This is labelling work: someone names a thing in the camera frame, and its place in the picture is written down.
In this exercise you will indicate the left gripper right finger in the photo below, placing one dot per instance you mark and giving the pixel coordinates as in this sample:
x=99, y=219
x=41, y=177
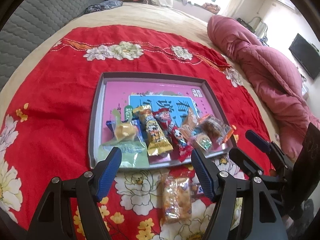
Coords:
x=244, y=209

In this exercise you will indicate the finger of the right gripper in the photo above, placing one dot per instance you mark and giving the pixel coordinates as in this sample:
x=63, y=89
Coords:
x=278, y=159
x=248, y=166

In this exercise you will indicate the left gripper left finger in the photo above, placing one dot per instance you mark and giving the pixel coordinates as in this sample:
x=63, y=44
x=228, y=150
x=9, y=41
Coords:
x=53, y=219

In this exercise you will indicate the orange-edged brown snack pack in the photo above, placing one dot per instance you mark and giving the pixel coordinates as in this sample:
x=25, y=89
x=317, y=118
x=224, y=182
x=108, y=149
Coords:
x=217, y=130

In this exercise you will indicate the small round green-label pastry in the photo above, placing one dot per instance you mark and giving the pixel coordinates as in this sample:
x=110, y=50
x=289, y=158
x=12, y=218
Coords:
x=202, y=141

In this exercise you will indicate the red panda snack pack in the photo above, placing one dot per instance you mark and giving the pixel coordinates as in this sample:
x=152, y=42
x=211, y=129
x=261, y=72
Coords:
x=166, y=122

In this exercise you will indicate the clear pack rice crackers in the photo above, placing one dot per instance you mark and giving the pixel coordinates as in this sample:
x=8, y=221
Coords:
x=176, y=199

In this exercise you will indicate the yellow wafer bar pack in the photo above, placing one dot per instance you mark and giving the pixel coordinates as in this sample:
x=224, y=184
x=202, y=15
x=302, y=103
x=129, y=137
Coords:
x=158, y=143

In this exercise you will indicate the light green snack packet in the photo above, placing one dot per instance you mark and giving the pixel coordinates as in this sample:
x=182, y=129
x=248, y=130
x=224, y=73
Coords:
x=134, y=153

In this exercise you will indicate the clear pack yellow pastry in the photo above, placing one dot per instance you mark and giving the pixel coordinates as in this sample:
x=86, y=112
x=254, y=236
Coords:
x=123, y=131

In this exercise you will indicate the blue oreo cookie pack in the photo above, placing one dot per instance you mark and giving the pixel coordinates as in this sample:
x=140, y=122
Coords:
x=135, y=121

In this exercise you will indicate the brown snickers bar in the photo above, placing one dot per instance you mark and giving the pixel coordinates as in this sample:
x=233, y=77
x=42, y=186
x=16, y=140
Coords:
x=196, y=190

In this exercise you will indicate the orange cat biscuit pack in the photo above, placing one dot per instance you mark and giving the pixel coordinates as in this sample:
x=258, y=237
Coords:
x=189, y=124

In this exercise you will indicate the red floral blanket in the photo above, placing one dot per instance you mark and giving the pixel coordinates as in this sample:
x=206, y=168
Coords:
x=45, y=130

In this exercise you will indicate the pink quilted comforter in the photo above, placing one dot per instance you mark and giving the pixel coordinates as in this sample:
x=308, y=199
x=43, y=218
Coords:
x=275, y=79

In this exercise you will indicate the pink blue workbook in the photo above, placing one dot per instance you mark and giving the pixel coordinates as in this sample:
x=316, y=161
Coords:
x=155, y=97

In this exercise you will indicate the black television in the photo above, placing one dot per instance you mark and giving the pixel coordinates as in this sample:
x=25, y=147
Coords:
x=306, y=55

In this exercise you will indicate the grey shallow box tray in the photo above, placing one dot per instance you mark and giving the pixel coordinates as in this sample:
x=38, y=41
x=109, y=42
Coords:
x=150, y=99

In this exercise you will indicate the dark blue patterned pillow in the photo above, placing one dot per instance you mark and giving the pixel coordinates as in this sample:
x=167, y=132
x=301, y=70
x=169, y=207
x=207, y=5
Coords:
x=105, y=5

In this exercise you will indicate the grey quilted headboard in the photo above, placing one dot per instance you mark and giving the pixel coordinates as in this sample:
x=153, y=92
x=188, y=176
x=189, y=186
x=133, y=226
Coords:
x=32, y=23

